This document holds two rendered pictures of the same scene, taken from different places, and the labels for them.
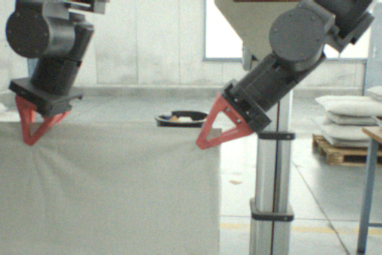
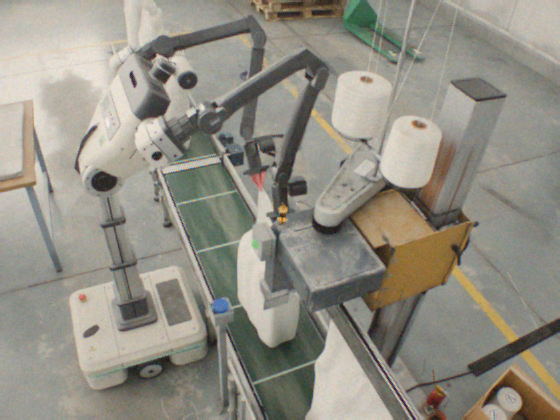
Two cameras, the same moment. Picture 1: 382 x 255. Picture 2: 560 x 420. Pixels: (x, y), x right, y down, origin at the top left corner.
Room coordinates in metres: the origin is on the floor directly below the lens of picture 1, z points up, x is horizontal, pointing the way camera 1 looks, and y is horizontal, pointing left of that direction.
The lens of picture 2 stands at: (1.22, 1.29, 2.29)
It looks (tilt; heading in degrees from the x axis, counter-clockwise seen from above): 42 degrees down; 238
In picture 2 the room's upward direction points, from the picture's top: 5 degrees clockwise
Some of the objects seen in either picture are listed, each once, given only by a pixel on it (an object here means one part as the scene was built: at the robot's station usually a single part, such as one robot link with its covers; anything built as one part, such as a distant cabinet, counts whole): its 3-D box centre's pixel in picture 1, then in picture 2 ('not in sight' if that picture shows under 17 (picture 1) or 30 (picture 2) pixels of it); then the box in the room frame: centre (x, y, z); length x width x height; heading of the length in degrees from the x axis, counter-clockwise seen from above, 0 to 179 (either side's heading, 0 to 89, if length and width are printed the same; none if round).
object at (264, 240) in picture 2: not in sight; (263, 241); (0.73, 0.43, 1.28); 0.08 x 0.05 x 0.09; 85
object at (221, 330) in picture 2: not in sight; (223, 366); (0.81, 0.29, 0.39); 0.03 x 0.03 x 0.78; 85
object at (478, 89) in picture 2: not in sight; (478, 88); (0.16, 0.56, 1.76); 0.12 x 0.11 x 0.01; 175
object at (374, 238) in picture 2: not in sight; (357, 239); (0.44, 0.53, 1.26); 0.22 x 0.05 x 0.16; 85
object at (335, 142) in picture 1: (344, 136); not in sight; (3.87, -1.71, 0.20); 0.66 x 0.42 x 0.13; 172
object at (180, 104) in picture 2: not in sight; (173, 90); (0.37, -1.58, 0.74); 0.47 x 0.22 x 0.72; 83
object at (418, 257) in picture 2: not in sight; (403, 242); (0.25, 0.55, 1.18); 0.34 x 0.25 x 0.31; 175
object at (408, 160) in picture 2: not in sight; (411, 150); (0.37, 0.57, 1.61); 0.15 x 0.14 x 0.17; 85
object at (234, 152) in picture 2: not in sight; (228, 147); (0.07, -1.30, 0.35); 0.30 x 0.15 x 0.15; 85
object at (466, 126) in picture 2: not in sight; (404, 290); (0.16, 0.56, 0.88); 0.12 x 0.11 x 1.74; 175
